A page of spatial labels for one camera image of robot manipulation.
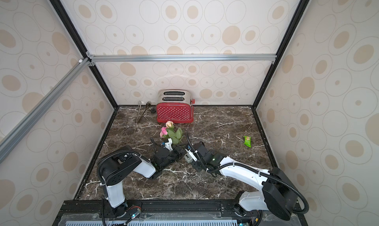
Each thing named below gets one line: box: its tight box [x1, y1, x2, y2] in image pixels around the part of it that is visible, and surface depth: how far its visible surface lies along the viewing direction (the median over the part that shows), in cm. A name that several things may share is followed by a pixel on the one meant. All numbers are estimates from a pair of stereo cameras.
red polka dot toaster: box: [155, 88, 195, 124], surface depth 104 cm
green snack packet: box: [243, 135, 252, 148], surface depth 101 cm
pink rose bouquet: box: [159, 120, 185, 145], surface depth 94 cm
